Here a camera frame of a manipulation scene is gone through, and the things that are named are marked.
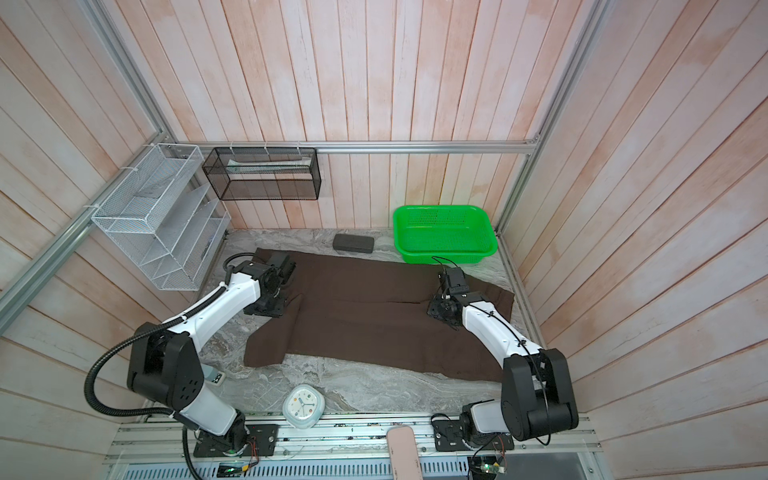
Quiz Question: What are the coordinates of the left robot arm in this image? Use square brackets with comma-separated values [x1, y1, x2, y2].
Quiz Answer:
[127, 254, 295, 436]

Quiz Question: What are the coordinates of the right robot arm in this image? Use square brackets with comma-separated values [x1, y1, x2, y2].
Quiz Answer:
[427, 292, 579, 444]

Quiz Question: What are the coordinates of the green plastic basket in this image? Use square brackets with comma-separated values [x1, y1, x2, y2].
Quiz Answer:
[393, 205, 498, 264]

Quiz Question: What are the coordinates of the dark grey rectangular case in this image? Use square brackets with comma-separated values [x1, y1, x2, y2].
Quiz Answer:
[332, 233, 375, 254]

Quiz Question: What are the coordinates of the white alarm clock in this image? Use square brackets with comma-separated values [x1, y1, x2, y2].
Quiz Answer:
[282, 384, 326, 429]

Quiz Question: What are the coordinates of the pink flat device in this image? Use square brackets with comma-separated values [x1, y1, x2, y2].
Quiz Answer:
[386, 425, 423, 480]

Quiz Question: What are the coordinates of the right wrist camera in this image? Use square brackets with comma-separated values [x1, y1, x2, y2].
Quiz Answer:
[440, 267, 470, 297]

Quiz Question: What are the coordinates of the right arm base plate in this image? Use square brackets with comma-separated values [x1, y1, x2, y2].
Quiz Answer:
[430, 414, 515, 452]

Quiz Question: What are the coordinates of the white wire mesh shelf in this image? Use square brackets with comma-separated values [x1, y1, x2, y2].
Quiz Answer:
[92, 144, 231, 291]

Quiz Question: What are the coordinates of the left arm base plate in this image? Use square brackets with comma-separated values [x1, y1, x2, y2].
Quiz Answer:
[193, 423, 279, 458]

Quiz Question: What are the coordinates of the black wire mesh basket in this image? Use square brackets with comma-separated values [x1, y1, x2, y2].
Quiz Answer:
[203, 146, 322, 201]

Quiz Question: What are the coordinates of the black corrugated cable hose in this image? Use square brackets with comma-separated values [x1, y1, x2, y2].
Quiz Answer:
[83, 251, 253, 480]

